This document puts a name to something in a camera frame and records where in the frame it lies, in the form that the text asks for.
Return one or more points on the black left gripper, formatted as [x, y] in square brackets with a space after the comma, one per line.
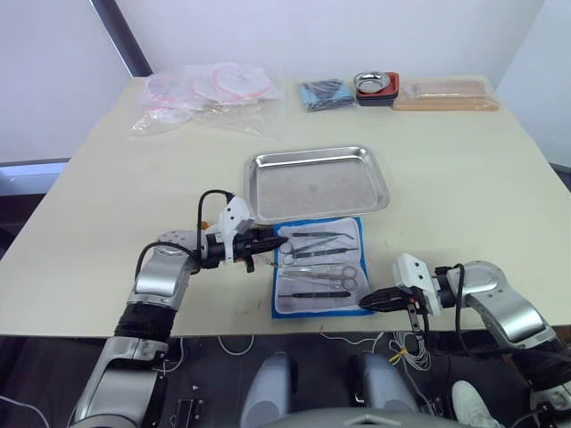
[247, 247]

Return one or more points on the red plastic tray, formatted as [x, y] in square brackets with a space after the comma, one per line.
[394, 84]

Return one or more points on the plastic bags with pink tubing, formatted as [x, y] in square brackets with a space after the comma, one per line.
[223, 84]

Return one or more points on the folded blue dark pack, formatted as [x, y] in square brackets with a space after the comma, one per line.
[328, 94]

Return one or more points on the blue surgical instrument pack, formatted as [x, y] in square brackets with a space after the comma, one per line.
[319, 307]

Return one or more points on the small round metal bowl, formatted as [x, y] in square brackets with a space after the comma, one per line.
[372, 84]

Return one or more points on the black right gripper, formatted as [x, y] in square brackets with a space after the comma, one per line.
[417, 301]

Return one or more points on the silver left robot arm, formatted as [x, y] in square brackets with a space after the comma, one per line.
[156, 276]

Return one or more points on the curved tip metal tweezers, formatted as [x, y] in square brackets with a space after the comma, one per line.
[321, 233]

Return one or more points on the white shoe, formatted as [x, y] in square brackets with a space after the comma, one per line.
[473, 405]

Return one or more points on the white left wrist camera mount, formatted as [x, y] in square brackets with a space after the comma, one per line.
[234, 218]

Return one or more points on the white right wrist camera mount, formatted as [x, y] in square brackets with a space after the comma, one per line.
[412, 272]

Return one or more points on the straight dark metal forceps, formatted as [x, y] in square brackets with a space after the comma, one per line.
[319, 244]

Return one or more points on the black slanted pillar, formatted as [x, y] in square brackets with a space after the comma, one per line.
[122, 35]

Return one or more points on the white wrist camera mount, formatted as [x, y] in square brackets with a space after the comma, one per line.
[234, 218]
[412, 272]

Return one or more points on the dark side furniture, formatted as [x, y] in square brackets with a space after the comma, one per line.
[27, 176]

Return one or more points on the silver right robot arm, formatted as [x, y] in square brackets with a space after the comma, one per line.
[504, 303]

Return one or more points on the grey rounded robot leg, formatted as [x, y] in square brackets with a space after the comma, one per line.
[379, 383]
[272, 383]

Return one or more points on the dark plastic tray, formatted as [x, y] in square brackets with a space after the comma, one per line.
[377, 102]

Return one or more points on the rectangular metal tray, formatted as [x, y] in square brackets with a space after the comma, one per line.
[316, 187]

